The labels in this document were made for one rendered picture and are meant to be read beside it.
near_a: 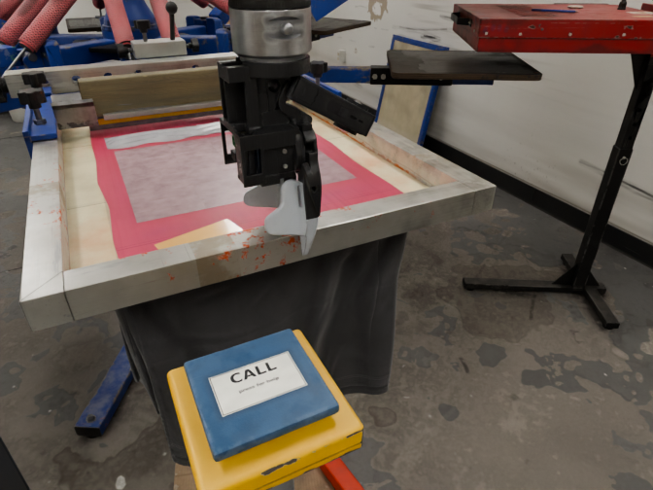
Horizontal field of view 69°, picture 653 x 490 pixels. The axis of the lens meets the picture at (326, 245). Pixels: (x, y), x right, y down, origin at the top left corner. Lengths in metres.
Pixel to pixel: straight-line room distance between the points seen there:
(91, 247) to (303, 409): 0.38
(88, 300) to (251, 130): 0.23
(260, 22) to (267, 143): 0.11
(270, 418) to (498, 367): 1.53
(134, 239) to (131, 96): 0.47
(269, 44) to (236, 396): 0.30
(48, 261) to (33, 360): 1.51
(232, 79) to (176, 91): 0.61
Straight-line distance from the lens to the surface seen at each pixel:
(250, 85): 0.47
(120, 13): 1.57
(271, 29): 0.46
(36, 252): 0.60
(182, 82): 1.07
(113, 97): 1.06
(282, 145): 0.48
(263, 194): 0.57
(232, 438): 0.38
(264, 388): 0.40
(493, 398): 1.76
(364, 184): 0.76
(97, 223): 0.71
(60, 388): 1.92
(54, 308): 0.53
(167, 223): 0.68
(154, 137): 1.00
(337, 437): 0.39
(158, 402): 0.78
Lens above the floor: 1.27
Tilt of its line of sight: 32 degrees down
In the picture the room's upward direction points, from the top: straight up
